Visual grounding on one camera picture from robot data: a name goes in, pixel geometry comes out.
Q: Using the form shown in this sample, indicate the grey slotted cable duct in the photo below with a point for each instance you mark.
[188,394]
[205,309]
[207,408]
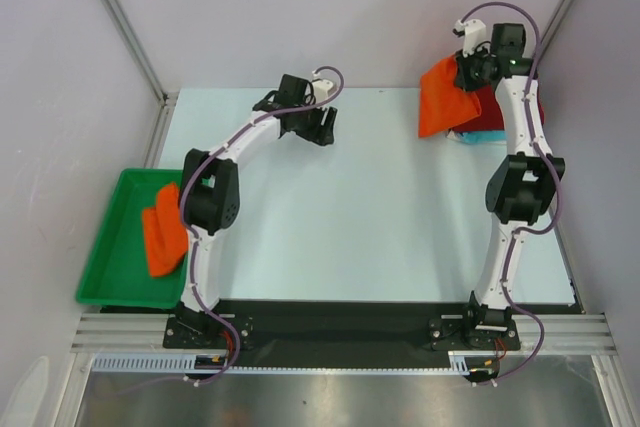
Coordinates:
[203,364]

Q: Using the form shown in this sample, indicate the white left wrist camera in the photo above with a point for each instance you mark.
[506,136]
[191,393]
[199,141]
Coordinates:
[322,87]

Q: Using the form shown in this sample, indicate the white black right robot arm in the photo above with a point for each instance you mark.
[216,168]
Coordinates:
[524,185]

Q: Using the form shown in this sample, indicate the left aluminium corner post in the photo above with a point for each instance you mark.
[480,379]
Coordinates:
[133,44]

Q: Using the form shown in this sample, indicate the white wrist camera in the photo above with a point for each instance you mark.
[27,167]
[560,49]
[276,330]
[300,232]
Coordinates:
[473,32]
[322,87]

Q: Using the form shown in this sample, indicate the folded dark red t shirt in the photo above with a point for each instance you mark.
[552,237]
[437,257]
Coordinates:
[489,116]

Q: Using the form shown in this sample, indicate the green plastic tray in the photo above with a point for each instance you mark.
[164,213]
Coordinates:
[116,272]

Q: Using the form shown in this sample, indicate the folded turquoise t shirt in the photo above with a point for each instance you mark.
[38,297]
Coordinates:
[483,137]

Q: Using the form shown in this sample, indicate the aluminium front rail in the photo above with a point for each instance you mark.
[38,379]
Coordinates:
[565,332]

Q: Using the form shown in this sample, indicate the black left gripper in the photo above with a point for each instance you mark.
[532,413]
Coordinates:
[321,135]

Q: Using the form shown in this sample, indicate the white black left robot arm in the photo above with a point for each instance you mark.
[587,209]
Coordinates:
[209,199]

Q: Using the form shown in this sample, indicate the orange t shirt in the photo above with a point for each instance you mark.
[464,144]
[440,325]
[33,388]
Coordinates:
[442,105]
[164,235]

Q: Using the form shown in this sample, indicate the orange t shirt in tray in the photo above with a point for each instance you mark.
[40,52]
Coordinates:
[164,235]

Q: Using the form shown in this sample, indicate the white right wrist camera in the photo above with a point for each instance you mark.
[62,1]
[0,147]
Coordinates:
[473,32]

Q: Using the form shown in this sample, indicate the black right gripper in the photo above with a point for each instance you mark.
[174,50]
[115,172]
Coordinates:
[467,73]

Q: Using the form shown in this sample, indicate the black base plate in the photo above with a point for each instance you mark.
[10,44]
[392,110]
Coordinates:
[322,335]

